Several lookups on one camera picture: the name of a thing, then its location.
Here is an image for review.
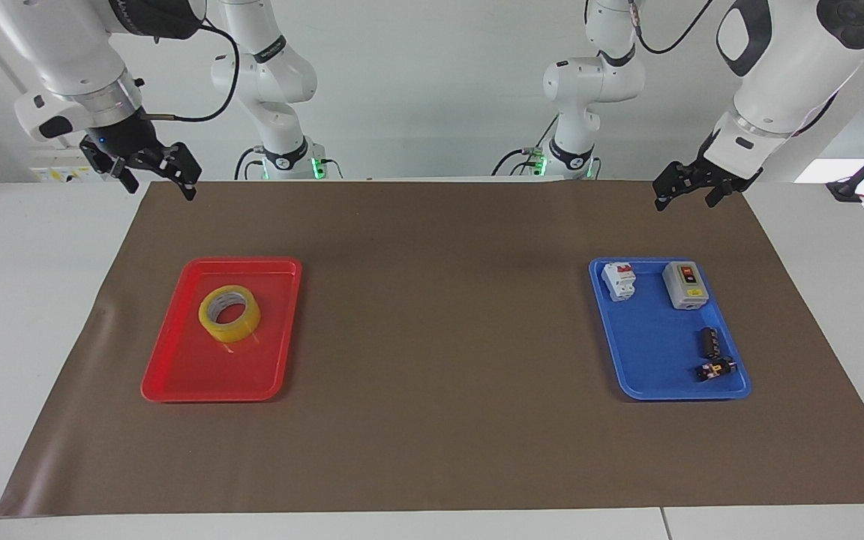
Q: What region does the red plastic tray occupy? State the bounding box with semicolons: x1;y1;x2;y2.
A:
140;256;303;404

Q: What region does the blue plastic tray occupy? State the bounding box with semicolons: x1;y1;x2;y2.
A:
588;256;752;401

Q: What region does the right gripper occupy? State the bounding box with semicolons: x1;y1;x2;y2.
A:
79;107;203;202

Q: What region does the grey switch box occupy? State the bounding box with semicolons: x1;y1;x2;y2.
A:
661;260;707;311

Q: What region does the small black yellow part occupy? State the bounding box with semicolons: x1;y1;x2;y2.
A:
694;357;738;383

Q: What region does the white circuit breaker red switch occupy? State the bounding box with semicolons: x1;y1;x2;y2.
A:
601;262;638;302

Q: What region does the black cable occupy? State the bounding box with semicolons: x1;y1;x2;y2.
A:
490;112;562;178
628;0;715;56
234;146;266;182
139;21;242;123

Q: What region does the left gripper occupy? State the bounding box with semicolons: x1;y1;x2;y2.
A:
652;132;764;212

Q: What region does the yellow tape roll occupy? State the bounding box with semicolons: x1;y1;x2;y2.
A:
198;284;263;344

